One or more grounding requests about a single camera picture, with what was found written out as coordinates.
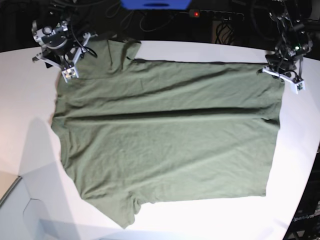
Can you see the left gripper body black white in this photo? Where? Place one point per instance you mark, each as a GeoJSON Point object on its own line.
{"type": "Point", "coordinates": [286, 68]}

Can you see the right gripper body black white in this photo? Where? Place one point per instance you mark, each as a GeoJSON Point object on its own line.
{"type": "Point", "coordinates": [62, 51]}

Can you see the olive green t-shirt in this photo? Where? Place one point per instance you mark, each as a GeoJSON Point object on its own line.
{"type": "Point", "coordinates": [134, 131]}

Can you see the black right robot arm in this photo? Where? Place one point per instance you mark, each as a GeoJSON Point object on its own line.
{"type": "Point", "coordinates": [64, 15]}

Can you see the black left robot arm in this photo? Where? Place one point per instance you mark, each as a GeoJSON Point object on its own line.
{"type": "Point", "coordinates": [293, 43]}

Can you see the blue box at table back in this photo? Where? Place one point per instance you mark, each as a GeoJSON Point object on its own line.
{"type": "Point", "coordinates": [155, 4]}

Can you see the black power strip red light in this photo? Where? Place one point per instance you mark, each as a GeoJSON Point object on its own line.
{"type": "Point", "coordinates": [216, 15]}

